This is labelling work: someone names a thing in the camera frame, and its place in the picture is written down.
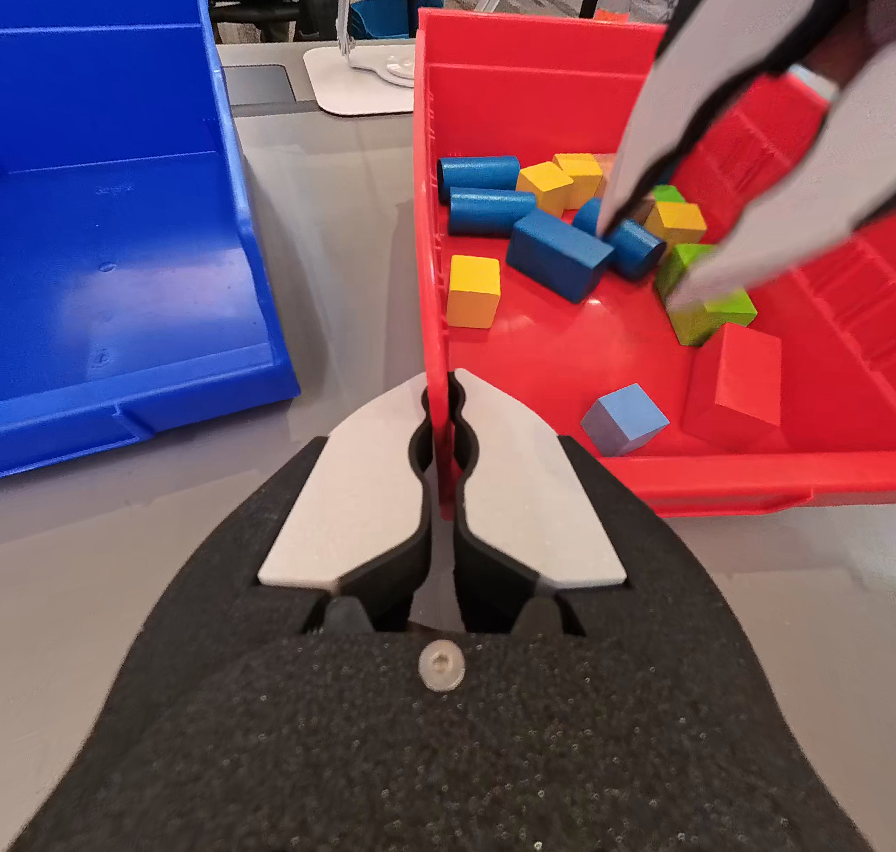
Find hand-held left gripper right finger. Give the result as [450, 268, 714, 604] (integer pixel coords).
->
[451, 368, 628, 594]

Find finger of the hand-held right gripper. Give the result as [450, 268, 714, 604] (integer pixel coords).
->
[595, 0, 848, 240]
[675, 43, 896, 310]

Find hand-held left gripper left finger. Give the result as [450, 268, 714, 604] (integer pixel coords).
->
[259, 372, 438, 590]

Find light blue wooden cube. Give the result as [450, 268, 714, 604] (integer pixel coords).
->
[580, 384, 672, 458]

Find long green wooden block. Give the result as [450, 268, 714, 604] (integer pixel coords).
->
[656, 242, 760, 348]

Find red plastic bin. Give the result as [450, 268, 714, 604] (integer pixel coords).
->
[412, 8, 896, 520]

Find blue wooden cylinder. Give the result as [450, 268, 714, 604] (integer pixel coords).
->
[437, 157, 522, 205]
[573, 199, 669, 285]
[448, 189, 539, 237]

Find red wooden block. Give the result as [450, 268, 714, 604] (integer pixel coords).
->
[682, 322, 785, 454]

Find yellow wooden cube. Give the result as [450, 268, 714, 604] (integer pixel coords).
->
[447, 255, 504, 331]

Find blue plastic bin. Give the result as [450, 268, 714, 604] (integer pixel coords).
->
[0, 0, 302, 479]

